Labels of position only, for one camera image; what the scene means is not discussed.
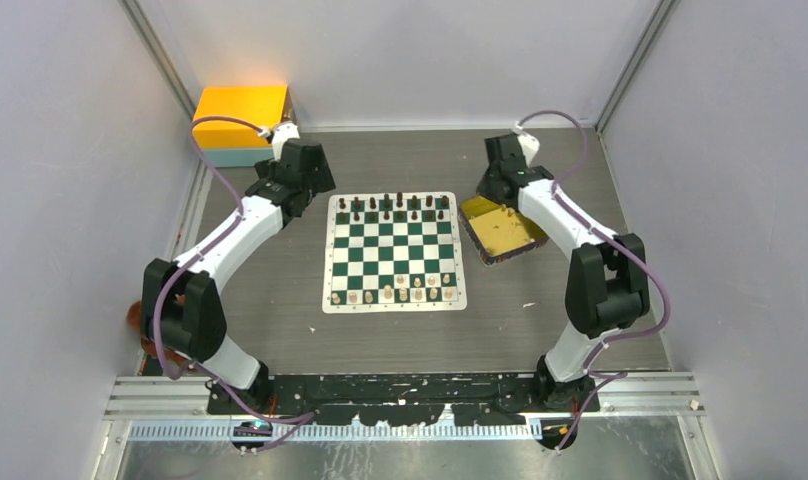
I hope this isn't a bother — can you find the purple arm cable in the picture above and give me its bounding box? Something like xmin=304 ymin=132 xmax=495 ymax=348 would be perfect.
xmin=515 ymin=109 xmax=672 ymax=453
xmin=152 ymin=115 xmax=316 ymax=453

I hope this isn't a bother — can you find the brown cloth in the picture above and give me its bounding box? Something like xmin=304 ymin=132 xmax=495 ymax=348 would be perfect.
xmin=126 ymin=301 xmax=189 ymax=368

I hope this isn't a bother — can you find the gold tin box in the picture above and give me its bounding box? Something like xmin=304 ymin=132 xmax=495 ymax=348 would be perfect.
xmin=458 ymin=196 xmax=549 ymax=266

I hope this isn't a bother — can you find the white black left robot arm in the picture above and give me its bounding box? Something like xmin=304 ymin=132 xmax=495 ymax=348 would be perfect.
xmin=141 ymin=139 xmax=335 ymax=413

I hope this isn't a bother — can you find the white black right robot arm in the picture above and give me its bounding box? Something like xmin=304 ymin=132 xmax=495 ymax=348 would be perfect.
xmin=477 ymin=132 xmax=650 ymax=411

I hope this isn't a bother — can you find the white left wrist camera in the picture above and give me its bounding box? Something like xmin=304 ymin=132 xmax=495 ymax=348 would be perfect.
xmin=257 ymin=121 xmax=300 ymax=161

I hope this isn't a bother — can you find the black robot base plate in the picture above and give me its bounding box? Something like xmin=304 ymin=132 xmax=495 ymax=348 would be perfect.
xmin=207 ymin=373 xmax=599 ymax=427

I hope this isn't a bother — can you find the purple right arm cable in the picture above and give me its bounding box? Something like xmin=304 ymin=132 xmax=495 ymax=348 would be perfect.
xmin=515 ymin=109 xmax=672 ymax=453

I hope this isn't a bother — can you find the yellow box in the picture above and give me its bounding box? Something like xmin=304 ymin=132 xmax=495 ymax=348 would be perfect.
xmin=193 ymin=84 xmax=294 ymax=149

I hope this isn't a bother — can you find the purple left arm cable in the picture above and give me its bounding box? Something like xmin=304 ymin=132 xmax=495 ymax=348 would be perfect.
xmin=152 ymin=115 xmax=316 ymax=453

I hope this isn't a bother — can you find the green white chess board mat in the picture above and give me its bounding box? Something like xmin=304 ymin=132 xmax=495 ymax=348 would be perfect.
xmin=322 ymin=191 xmax=469 ymax=314

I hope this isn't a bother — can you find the light blue box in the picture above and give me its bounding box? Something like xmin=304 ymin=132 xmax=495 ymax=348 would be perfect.
xmin=193 ymin=122 xmax=273 ymax=168

